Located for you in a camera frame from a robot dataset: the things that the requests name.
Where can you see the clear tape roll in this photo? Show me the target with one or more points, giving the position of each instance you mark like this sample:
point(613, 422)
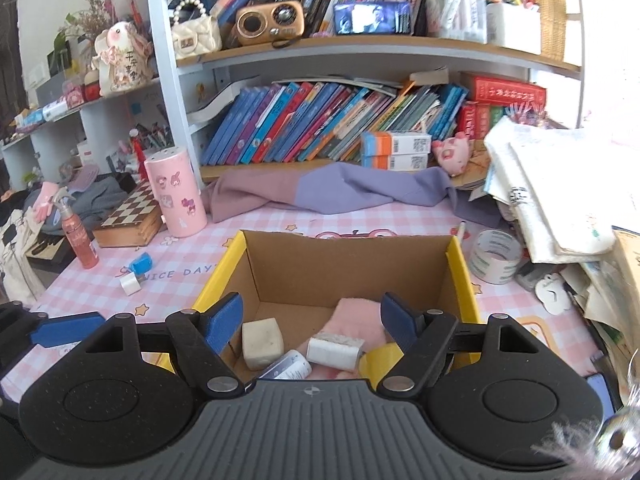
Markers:
point(495, 257)

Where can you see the open white book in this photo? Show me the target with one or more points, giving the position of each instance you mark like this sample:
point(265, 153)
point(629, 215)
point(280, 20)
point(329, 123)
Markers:
point(212, 105)

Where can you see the pile of white paper bags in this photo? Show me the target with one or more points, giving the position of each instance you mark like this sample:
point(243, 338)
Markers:
point(550, 190)

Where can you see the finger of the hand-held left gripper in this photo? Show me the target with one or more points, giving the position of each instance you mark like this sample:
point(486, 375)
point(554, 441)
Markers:
point(65, 330)

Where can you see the clear marker holder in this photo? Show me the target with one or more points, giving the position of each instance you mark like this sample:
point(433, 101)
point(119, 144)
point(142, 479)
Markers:
point(462, 17)

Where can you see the white rabbit plush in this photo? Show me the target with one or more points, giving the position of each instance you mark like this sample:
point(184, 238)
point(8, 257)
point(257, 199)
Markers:
point(122, 60)

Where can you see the red thick book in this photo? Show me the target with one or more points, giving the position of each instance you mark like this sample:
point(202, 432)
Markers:
point(505, 95)

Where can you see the grey cloth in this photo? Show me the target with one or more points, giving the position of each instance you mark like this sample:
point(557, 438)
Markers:
point(107, 200)

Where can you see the red tassel charm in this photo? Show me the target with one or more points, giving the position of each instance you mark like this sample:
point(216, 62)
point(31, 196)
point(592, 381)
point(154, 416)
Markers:
point(136, 152)

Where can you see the yellow cardboard box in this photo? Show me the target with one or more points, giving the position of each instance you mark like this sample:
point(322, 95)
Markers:
point(310, 270)

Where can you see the white pearl handbag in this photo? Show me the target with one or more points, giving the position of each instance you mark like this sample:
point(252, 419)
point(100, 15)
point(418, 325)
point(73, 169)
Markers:
point(196, 35)

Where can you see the fluffy charm with bell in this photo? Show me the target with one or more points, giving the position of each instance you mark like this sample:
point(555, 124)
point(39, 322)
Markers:
point(590, 445)

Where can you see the retro wooden radio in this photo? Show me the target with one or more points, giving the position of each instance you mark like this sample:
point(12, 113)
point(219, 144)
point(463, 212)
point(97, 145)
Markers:
point(270, 22)

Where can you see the orange white carton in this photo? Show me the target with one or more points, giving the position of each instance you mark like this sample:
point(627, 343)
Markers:
point(395, 162)
point(397, 143)

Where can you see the row of colourful books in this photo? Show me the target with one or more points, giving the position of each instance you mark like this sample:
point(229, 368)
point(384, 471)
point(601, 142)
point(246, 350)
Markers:
point(310, 125)

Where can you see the small white carton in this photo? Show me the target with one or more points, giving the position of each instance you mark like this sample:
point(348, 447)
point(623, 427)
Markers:
point(335, 352)

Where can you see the dried flower bouquet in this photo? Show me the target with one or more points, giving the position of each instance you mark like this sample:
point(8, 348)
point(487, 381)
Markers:
point(87, 15)

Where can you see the white blue spray bottle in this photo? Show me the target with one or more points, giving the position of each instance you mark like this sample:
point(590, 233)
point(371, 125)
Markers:
point(287, 366)

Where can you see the red round doll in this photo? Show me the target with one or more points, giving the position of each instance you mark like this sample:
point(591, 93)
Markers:
point(92, 87)

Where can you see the white eraser block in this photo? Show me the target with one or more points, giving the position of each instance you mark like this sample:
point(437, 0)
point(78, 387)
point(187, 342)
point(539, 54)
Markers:
point(262, 342)

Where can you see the woven straw basket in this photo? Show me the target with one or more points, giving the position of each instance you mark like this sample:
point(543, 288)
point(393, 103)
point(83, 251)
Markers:
point(550, 10)

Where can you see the white tote bag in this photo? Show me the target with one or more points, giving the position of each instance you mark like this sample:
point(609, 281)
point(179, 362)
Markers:
point(17, 260)

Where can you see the pink small box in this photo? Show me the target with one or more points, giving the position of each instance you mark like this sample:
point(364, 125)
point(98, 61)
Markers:
point(74, 95)

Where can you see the white bookshelf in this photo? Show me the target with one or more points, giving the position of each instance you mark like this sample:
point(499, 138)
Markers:
point(165, 85)

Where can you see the pink knitted glove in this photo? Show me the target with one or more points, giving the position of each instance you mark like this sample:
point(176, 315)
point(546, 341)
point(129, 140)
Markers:
point(44, 200)

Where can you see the pink cylindrical humidifier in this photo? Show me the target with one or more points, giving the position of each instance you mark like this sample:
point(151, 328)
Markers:
point(177, 195)

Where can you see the white pen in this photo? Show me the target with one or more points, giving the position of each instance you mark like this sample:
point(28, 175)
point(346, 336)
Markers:
point(460, 230)

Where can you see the small blue plastic item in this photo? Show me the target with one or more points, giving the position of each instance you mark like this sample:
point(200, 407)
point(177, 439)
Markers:
point(141, 262)

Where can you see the white rabbit shaped clip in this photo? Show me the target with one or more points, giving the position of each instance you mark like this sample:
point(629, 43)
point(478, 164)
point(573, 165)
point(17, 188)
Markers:
point(552, 294)

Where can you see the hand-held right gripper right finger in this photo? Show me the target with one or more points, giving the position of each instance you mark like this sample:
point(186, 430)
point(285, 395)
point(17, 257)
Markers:
point(397, 320)

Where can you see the pink spray bottle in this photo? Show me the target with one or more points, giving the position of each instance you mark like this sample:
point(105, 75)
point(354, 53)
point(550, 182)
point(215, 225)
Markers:
point(80, 235)

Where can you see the white storage box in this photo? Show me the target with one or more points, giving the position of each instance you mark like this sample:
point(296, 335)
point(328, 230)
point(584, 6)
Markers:
point(514, 30)

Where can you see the pink and purple cloth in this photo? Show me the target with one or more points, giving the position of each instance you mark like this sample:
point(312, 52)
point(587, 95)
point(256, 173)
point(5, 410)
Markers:
point(325, 187)

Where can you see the blue printed box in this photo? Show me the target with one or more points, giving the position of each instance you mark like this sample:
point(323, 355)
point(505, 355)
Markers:
point(372, 17)

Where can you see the pink checkered tablecloth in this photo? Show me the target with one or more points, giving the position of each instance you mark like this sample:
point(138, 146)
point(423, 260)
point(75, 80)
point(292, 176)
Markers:
point(165, 265)

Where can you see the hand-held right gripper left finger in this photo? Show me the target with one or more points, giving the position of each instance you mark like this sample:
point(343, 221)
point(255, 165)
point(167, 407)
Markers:
point(225, 322)

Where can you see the wooden chessboard box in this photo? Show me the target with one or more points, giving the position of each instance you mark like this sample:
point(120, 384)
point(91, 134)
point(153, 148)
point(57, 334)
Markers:
point(130, 220)

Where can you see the pink pig plush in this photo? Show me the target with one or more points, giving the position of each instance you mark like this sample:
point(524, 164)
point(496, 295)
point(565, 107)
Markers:
point(452, 152)

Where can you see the fluffy pink glove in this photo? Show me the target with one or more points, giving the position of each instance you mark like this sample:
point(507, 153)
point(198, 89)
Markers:
point(355, 317)

